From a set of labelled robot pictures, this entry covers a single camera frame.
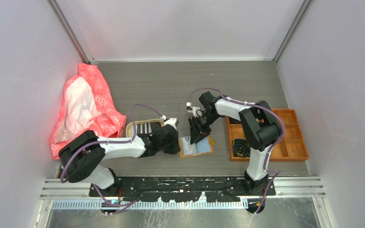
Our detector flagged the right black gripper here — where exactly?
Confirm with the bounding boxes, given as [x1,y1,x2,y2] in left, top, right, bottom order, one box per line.
[189,112,221,144]

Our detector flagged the orange leather card holder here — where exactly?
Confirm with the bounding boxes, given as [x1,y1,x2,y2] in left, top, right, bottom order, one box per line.
[179,136,214,158]

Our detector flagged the white patterned card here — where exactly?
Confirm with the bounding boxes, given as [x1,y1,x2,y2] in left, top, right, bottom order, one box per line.
[180,136,198,157]

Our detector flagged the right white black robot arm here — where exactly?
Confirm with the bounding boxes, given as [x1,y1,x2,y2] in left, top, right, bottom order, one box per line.
[186,91,285,195]

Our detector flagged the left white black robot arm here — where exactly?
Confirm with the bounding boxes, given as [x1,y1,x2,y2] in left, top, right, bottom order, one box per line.
[59,124,180,196]

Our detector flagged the beige oval card tray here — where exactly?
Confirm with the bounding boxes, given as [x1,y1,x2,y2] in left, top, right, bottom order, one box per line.
[125,119,164,137]

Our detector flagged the cards in beige tray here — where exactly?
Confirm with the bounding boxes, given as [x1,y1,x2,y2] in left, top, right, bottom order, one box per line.
[136,122,162,134]

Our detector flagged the rolled dark belt right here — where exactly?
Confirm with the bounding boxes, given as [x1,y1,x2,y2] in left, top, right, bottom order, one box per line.
[229,117,241,124]

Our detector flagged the rolled dark belt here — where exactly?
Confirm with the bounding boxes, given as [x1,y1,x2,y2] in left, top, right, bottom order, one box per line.
[229,117,241,124]
[232,138,250,158]

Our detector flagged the rolled dark belt left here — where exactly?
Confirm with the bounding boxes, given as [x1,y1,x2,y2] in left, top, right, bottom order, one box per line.
[232,138,250,158]

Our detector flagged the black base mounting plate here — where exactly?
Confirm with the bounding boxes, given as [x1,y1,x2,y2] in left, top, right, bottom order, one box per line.
[88,177,276,203]

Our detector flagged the pink white crumpled cloth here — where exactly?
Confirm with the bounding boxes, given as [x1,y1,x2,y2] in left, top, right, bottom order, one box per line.
[49,63,127,160]

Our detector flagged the orange wooden compartment tray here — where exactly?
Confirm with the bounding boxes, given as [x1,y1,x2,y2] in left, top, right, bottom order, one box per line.
[226,109,309,162]

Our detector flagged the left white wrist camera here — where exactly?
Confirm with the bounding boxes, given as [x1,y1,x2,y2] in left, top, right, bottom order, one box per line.
[160,115,179,129]

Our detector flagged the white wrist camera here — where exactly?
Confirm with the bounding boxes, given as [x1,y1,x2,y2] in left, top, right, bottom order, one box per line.
[186,102,203,117]
[160,115,179,129]

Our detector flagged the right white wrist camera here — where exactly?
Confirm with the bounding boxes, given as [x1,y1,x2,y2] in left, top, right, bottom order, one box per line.
[186,102,203,117]

